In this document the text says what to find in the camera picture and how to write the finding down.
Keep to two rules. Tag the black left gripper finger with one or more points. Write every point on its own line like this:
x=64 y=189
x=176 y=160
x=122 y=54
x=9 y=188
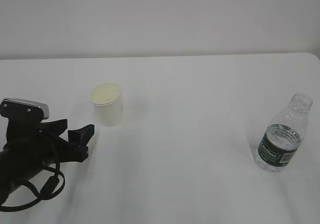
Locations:
x=55 y=128
x=81 y=137

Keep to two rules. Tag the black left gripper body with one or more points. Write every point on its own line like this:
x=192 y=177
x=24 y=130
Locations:
x=28 y=147

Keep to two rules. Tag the white paper cup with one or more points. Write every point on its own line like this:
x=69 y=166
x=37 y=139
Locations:
x=107 y=102

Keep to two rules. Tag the clear water bottle green label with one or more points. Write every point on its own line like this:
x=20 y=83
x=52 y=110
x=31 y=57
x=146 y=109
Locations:
x=284 y=134

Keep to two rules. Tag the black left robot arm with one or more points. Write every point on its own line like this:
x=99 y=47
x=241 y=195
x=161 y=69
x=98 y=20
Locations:
x=11 y=178

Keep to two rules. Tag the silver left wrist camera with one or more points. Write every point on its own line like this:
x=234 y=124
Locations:
x=23 y=109

